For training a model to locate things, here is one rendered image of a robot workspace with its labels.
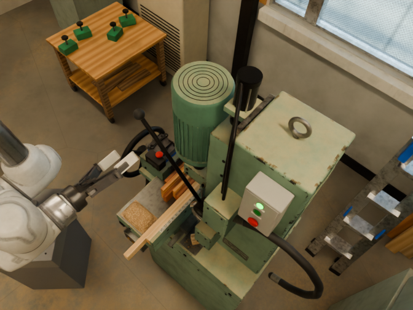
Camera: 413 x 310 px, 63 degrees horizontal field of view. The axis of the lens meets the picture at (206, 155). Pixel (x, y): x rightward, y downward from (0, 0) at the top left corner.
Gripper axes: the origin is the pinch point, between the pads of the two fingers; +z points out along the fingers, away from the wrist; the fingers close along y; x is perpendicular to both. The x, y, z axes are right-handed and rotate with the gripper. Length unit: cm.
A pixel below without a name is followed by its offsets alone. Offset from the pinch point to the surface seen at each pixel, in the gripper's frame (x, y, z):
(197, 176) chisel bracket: -27.0, -8.3, 20.4
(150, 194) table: -28.0, -28.9, 7.7
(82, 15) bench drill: 58, -206, 107
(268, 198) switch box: -16.5, 43.5, 8.1
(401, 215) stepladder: -100, 24, 81
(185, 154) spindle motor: -11.8, 3.7, 15.6
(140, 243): -34.0, -16.8, -9.7
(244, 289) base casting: -71, 2, 6
